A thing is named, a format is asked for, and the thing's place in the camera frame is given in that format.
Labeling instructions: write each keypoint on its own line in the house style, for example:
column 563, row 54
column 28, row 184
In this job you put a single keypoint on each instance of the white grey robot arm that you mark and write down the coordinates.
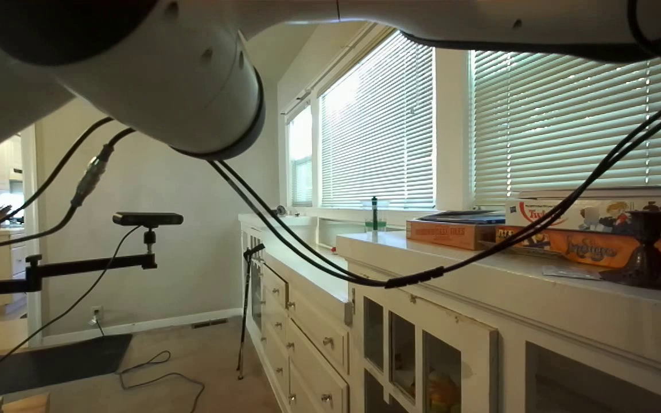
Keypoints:
column 153, row 70

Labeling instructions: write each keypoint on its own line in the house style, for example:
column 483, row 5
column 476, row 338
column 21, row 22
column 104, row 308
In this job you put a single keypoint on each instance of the white glass-front cabinet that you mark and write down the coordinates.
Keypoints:
column 573, row 306

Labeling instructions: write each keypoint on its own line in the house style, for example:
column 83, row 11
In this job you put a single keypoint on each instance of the white glazed cabinet door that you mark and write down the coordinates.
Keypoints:
column 479, row 367

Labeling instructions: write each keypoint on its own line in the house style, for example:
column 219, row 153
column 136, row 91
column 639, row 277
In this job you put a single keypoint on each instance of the white drawer cabinet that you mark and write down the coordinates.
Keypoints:
column 314, row 323

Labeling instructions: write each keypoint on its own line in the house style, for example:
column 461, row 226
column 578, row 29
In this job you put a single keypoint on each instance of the white window blind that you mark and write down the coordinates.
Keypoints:
column 376, row 129
column 573, row 123

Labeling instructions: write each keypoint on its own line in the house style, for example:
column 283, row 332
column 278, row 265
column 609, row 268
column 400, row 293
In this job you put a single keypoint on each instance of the white board game box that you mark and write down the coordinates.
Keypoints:
column 573, row 214

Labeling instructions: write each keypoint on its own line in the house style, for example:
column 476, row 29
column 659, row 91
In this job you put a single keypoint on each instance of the black bowl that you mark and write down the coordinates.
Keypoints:
column 647, row 268

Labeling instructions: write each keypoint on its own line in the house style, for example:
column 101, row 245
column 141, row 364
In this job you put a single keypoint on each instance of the dark flat book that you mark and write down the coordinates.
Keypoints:
column 463, row 217

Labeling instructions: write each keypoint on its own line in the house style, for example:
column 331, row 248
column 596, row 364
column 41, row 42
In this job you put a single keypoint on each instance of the orange board game box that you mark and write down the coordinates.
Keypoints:
column 453, row 234

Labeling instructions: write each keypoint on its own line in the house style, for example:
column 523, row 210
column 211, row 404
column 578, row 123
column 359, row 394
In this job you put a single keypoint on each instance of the orange toy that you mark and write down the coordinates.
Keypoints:
column 440, row 394

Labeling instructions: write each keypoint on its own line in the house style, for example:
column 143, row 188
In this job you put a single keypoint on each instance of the thin black stand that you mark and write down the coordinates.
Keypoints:
column 246, row 306

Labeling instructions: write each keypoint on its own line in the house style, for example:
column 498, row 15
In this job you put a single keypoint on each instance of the black floor mat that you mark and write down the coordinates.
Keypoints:
column 39, row 367

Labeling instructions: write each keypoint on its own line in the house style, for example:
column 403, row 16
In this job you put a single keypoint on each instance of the black stereo camera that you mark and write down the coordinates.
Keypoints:
column 146, row 219

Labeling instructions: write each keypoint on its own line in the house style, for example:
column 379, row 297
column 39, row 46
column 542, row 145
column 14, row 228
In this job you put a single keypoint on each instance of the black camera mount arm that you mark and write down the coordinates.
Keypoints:
column 84, row 268

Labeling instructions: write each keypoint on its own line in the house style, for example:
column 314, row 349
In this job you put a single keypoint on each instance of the white wall outlet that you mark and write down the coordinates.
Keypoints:
column 97, row 315

